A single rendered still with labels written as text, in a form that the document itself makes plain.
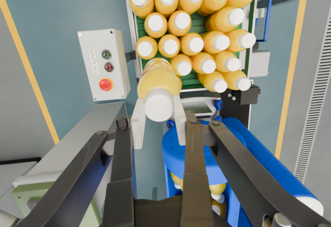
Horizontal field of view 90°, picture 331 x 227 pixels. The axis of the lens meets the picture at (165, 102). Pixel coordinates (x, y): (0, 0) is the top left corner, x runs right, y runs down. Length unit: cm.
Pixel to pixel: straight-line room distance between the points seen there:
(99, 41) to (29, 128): 185
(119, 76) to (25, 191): 68
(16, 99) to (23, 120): 23
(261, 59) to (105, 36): 64
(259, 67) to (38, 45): 174
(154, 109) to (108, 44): 33
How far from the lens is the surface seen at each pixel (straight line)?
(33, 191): 98
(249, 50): 70
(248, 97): 71
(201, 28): 71
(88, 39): 53
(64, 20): 179
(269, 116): 212
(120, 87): 52
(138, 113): 17
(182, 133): 16
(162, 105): 21
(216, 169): 51
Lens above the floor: 159
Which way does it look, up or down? 69 degrees down
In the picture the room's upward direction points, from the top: 174 degrees clockwise
